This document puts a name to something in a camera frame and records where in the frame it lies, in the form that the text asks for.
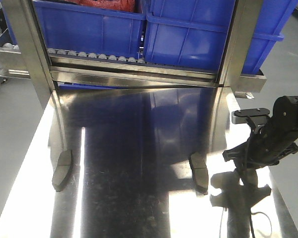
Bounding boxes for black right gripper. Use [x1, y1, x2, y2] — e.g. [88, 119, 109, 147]
[222, 96, 298, 169]

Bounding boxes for inner right brake pad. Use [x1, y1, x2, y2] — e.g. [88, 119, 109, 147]
[189, 152, 209, 195]

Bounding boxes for brake pad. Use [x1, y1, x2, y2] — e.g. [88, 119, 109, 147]
[52, 150, 74, 192]
[189, 152, 209, 195]

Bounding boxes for inner left brake pad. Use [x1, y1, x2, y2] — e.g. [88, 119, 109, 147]
[52, 150, 74, 192]

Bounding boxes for white roller conveyor track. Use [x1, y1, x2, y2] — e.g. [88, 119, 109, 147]
[47, 48, 146, 63]

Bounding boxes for right blue plastic bin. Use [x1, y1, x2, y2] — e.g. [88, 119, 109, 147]
[144, 0, 298, 74]

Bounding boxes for blue plastic bin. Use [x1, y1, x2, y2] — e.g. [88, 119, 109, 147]
[33, 0, 146, 58]
[144, 0, 298, 74]

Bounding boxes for red mesh bag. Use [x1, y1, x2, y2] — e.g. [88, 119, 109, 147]
[66, 0, 136, 12]

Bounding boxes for left blue plastic bin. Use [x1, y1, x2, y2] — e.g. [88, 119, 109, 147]
[33, 0, 146, 58]

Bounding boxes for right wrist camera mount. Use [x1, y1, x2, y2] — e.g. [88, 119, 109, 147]
[231, 108, 270, 124]

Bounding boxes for stainless steel rack frame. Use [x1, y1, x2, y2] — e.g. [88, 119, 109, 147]
[0, 0, 266, 107]

